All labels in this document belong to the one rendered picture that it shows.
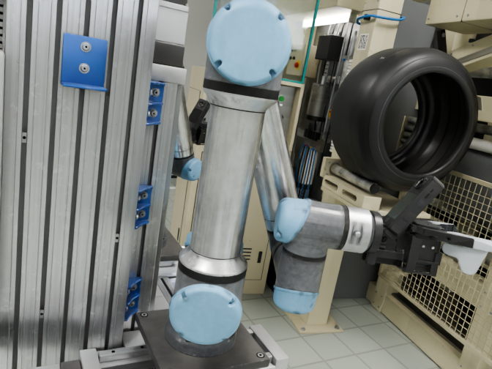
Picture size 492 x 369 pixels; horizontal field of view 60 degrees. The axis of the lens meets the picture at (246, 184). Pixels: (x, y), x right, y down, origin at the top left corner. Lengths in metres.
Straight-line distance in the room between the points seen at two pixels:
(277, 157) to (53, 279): 0.51
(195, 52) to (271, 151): 4.56
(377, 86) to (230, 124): 1.18
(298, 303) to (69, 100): 0.54
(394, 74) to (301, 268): 1.19
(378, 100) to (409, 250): 1.06
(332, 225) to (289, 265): 0.10
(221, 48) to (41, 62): 0.36
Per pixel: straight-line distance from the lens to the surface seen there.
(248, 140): 0.64
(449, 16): 2.22
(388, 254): 0.75
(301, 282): 0.72
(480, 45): 2.24
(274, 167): 0.78
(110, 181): 0.89
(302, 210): 0.69
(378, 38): 2.20
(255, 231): 2.50
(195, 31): 5.30
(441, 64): 1.89
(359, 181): 1.92
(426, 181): 0.75
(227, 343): 0.92
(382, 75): 1.77
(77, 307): 1.00
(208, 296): 0.68
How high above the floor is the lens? 1.26
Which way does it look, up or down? 14 degrees down
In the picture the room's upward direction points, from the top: 10 degrees clockwise
